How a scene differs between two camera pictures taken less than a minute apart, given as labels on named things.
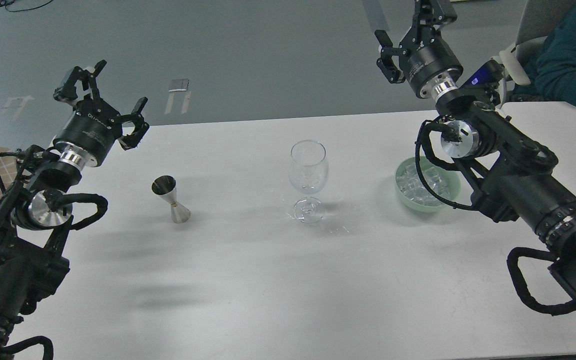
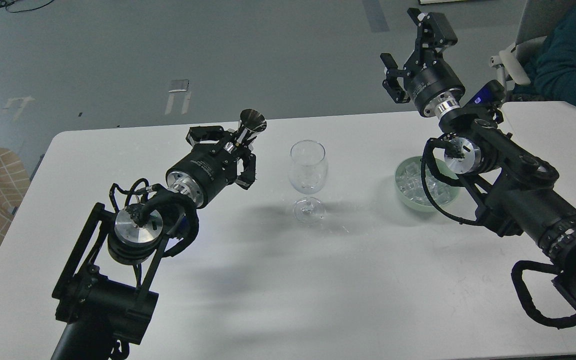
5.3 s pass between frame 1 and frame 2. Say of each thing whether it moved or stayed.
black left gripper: moved
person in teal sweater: stayed
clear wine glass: stayed
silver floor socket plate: stayed
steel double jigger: moved
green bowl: stayed
